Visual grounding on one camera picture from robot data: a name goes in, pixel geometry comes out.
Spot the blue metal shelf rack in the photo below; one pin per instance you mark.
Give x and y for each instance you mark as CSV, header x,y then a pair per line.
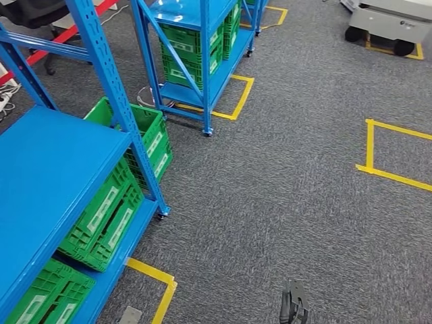
x,y
257,18
50,170
205,67

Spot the clear round container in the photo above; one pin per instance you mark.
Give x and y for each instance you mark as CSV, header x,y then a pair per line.
x,y
145,103

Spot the green plastic crate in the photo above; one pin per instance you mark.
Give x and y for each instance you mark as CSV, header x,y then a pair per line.
x,y
232,49
152,134
50,281
167,67
192,35
84,250

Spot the yellow floor tape frame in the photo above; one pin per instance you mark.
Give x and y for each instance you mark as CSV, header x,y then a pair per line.
x,y
418,53

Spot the red metal bar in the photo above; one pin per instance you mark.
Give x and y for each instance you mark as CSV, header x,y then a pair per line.
x,y
60,38

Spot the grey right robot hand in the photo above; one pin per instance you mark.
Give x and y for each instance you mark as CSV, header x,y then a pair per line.
x,y
294,304

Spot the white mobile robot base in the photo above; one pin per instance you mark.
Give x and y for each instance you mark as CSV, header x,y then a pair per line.
x,y
388,22

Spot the white power strip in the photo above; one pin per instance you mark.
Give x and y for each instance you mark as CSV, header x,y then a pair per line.
x,y
7,96

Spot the black office chair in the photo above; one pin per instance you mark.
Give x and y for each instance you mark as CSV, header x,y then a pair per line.
x,y
30,13

